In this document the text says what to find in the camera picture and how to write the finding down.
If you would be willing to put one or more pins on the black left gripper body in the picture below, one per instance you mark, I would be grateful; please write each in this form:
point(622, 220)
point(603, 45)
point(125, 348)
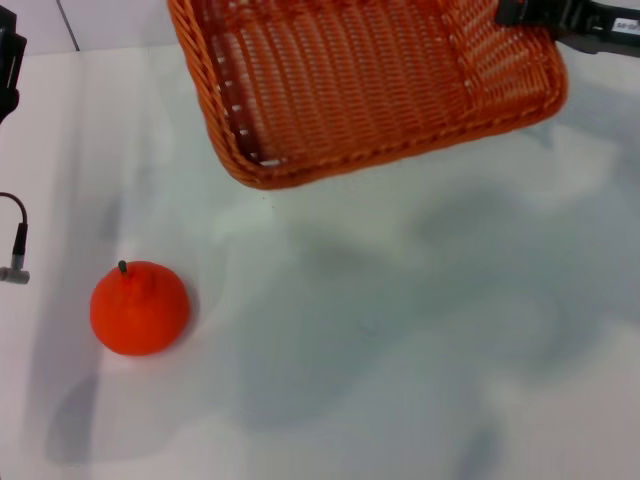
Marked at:
point(9, 65)

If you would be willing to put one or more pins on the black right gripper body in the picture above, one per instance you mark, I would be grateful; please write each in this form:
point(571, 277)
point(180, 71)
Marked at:
point(617, 30)

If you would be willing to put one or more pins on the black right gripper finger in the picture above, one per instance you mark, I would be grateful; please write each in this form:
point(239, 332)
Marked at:
point(540, 12)

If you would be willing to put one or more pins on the orange woven wicker basket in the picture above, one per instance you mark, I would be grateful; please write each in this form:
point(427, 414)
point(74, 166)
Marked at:
point(360, 85)

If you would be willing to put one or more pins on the orange toy fruit with stem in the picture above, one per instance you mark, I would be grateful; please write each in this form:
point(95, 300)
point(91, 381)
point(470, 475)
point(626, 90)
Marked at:
point(140, 310)

